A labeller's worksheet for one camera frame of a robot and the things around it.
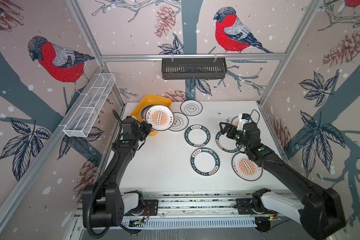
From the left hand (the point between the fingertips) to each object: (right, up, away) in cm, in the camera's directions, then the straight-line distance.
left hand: (151, 123), depth 83 cm
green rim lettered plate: (+28, -10, +19) cm, 35 cm away
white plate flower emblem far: (+24, +11, +36) cm, 44 cm away
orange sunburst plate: (+55, -27, +3) cm, 61 cm away
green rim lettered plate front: (+31, -24, +7) cm, 40 cm away
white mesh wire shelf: (-31, +1, -11) cm, 33 cm away
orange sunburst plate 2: (+4, +3, +7) cm, 9 cm away
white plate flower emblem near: (+16, 0, +28) cm, 32 cm away
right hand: (+41, -2, -2) cm, 41 cm away
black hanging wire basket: (+26, +38, +23) cm, 51 cm away
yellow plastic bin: (-11, +17, +38) cm, 43 cm away
